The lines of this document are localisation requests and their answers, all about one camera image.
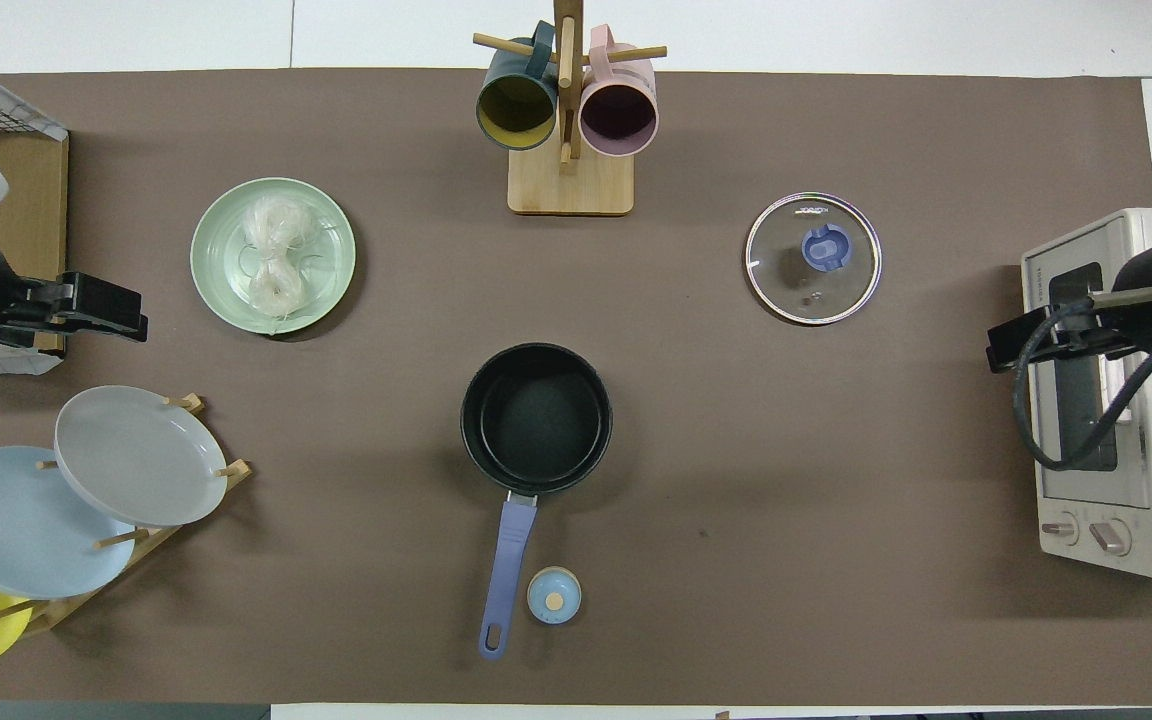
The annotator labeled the wooden mug tree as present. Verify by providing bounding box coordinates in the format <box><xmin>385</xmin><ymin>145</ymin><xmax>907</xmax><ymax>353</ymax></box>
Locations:
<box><xmin>473</xmin><ymin>0</ymin><xmax>668</xmax><ymax>217</ymax></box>

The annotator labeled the wooden plate rack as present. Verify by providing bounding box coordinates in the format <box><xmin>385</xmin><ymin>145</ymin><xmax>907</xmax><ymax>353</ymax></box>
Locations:
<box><xmin>0</xmin><ymin>392</ymin><xmax>253</xmax><ymax>636</ymax></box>

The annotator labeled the beige toaster oven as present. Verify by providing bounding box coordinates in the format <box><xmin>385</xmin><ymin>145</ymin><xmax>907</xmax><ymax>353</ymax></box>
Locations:
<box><xmin>1021</xmin><ymin>207</ymin><xmax>1152</xmax><ymax>580</ymax></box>

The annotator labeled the teal mug with yellow inside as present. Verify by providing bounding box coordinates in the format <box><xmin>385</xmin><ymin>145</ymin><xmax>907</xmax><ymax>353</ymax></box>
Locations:
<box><xmin>476</xmin><ymin>20</ymin><xmax>560</xmax><ymax>152</ymax></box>

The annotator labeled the grey plate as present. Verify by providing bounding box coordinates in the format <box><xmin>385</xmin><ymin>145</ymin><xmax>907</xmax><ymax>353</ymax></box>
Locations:
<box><xmin>54</xmin><ymin>385</ymin><xmax>229</xmax><ymax>528</ymax></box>

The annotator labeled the brown table mat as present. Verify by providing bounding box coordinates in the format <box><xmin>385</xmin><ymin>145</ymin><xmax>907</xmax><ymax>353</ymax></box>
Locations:
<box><xmin>0</xmin><ymin>68</ymin><xmax>1152</xmax><ymax>706</ymax></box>

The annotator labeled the light blue plate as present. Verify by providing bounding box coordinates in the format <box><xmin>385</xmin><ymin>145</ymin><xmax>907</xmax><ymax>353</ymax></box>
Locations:
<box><xmin>0</xmin><ymin>445</ymin><xmax>137</xmax><ymax>601</ymax></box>

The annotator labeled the translucent white vermicelli bundle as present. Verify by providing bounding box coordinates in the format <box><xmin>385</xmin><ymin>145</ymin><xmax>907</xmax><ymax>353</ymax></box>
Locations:
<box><xmin>241</xmin><ymin>195</ymin><xmax>322</xmax><ymax>321</ymax></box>

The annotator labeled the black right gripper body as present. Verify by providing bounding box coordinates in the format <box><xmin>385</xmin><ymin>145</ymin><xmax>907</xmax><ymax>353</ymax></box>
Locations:
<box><xmin>1036</xmin><ymin>233</ymin><xmax>1152</xmax><ymax>353</ymax></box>

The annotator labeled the dark pot with purple handle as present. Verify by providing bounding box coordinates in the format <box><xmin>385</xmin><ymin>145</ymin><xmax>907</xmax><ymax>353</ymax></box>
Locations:
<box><xmin>461</xmin><ymin>342</ymin><xmax>614</xmax><ymax>661</ymax></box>

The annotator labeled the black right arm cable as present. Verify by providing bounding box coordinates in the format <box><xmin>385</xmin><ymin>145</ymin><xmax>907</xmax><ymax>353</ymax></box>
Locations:
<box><xmin>1013</xmin><ymin>285</ymin><xmax>1152</xmax><ymax>471</ymax></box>

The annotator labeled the pink mug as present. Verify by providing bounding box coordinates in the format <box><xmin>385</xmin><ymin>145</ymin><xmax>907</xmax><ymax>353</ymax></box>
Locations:
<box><xmin>579</xmin><ymin>24</ymin><xmax>659</xmax><ymax>158</ymax></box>

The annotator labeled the glass lid with blue knob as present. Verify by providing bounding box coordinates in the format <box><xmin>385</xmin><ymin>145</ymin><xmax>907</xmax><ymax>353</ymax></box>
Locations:
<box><xmin>744</xmin><ymin>191</ymin><xmax>883</xmax><ymax>326</ymax></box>

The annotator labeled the light green plate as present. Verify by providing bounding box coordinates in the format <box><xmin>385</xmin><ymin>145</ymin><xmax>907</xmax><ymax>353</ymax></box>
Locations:
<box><xmin>190</xmin><ymin>177</ymin><xmax>357</xmax><ymax>336</ymax></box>

